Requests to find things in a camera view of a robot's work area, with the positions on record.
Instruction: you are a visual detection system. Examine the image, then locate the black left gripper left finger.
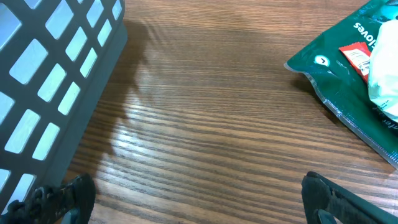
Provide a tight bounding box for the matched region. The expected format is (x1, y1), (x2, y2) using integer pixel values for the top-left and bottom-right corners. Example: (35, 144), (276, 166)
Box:
(1, 174), (96, 224)

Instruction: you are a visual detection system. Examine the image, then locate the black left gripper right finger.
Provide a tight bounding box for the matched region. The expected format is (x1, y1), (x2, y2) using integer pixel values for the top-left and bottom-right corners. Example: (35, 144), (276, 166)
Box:
(302, 171), (397, 224)

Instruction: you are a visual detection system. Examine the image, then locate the green 3M gloves bag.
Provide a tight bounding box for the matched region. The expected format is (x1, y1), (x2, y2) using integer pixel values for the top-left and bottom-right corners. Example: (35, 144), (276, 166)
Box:
(285, 0), (397, 167)

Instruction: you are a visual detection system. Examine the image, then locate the grey plastic basket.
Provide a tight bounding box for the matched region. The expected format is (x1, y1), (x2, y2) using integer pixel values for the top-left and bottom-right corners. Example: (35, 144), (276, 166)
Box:
(1, 0), (127, 213)

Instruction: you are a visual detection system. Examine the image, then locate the red stick packet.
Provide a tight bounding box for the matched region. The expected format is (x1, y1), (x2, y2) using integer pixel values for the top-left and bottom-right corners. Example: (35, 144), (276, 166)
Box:
(339, 42), (371, 83)

